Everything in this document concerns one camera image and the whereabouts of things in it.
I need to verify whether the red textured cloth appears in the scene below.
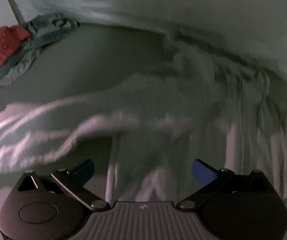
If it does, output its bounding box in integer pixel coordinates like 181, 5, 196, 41
0, 25, 32, 68

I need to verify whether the light grey zip hoodie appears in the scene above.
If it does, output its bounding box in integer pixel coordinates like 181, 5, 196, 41
0, 37, 287, 240

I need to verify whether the white carrot print blanket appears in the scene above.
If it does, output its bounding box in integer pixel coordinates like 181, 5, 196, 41
14, 0, 287, 78

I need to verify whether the blue denim garment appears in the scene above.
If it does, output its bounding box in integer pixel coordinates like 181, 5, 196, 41
0, 13, 78, 87

